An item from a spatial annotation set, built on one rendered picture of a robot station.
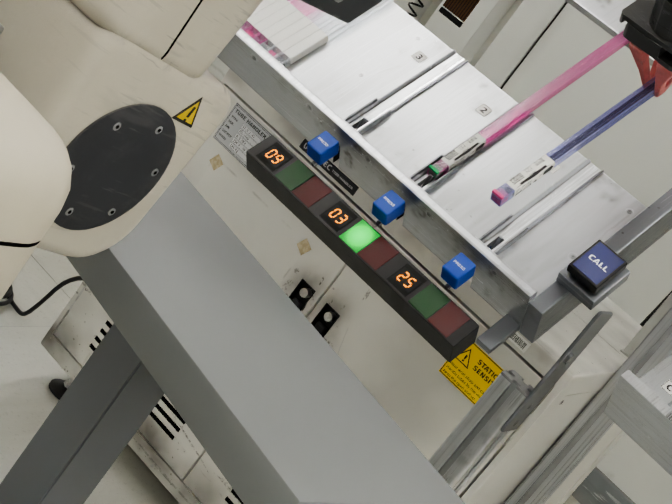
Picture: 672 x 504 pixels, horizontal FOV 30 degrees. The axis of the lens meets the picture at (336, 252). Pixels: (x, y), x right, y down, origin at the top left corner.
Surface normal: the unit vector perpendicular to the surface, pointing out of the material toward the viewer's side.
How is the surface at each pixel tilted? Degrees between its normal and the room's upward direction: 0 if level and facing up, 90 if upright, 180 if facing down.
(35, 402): 0
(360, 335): 90
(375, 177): 137
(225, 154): 90
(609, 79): 90
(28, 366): 0
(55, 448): 90
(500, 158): 47
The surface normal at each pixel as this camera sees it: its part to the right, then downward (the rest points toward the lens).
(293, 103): -0.74, 0.53
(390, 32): 0.05, -0.56
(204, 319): 0.58, -0.77
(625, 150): -0.47, -0.06
